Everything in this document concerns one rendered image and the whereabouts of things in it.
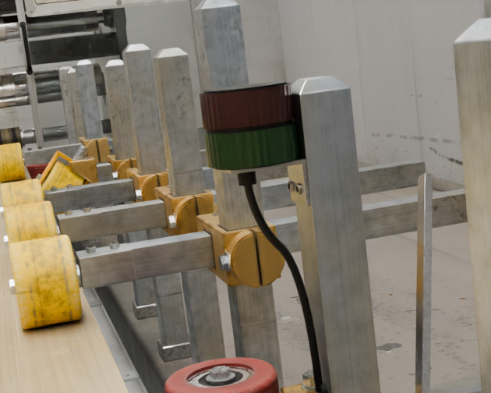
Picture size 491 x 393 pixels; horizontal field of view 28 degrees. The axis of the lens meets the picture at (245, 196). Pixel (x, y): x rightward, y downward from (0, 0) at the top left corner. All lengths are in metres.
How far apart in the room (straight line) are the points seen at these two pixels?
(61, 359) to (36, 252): 0.12
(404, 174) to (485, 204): 0.84
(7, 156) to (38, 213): 0.99
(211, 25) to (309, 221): 0.28
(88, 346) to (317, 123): 0.31
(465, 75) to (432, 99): 6.24
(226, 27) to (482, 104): 0.49
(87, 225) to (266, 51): 8.49
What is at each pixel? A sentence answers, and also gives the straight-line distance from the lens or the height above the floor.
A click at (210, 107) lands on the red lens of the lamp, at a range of 0.61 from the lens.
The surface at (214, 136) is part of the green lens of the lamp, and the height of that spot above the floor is 1.08.
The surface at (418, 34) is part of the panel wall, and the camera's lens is 6.74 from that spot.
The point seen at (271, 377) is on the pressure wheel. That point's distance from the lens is 0.69.
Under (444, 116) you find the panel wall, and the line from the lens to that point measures 6.52.
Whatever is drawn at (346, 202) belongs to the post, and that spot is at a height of 1.03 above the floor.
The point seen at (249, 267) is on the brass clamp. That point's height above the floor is 0.94.
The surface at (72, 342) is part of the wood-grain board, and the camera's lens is 0.86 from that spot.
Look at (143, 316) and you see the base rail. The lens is 1.66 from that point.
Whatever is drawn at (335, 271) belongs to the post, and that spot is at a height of 0.98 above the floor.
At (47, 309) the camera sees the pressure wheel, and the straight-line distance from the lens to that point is 0.89.
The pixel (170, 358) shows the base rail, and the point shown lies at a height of 0.71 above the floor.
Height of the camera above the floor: 1.14
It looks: 9 degrees down
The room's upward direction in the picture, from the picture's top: 7 degrees counter-clockwise
